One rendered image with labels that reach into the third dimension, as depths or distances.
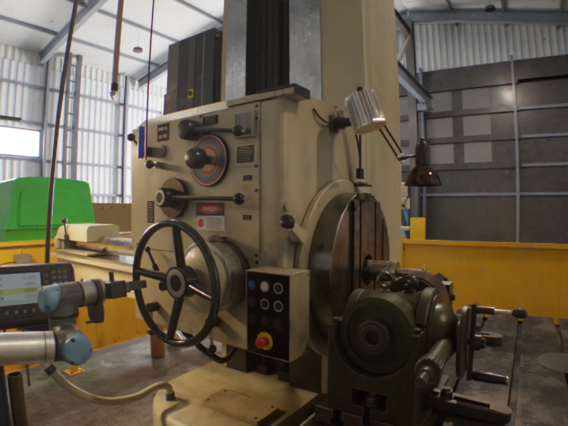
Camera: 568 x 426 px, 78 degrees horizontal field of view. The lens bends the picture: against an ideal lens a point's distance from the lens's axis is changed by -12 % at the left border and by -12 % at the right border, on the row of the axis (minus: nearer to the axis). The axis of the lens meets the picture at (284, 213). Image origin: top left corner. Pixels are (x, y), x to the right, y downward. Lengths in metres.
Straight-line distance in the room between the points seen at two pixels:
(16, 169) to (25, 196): 9.80
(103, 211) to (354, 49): 8.20
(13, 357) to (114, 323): 3.19
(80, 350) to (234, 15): 1.94
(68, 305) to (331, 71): 1.47
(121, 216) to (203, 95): 7.55
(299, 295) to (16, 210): 4.22
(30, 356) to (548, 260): 3.24
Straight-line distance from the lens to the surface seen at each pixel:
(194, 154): 1.28
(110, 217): 9.62
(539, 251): 3.39
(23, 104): 15.16
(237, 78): 2.25
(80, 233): 2.67
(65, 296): 1.15
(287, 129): 1.21
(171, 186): 1.47
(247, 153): 1.25
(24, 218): 4.97
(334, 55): 1.94
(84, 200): 5.34
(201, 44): 2.56
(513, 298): 3.45
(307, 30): 2.07
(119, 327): 4.22
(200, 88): 2.45
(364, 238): 1.41
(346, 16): 2.00
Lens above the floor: 1.51
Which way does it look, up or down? 1 degrees down
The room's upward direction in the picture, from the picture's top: straight up
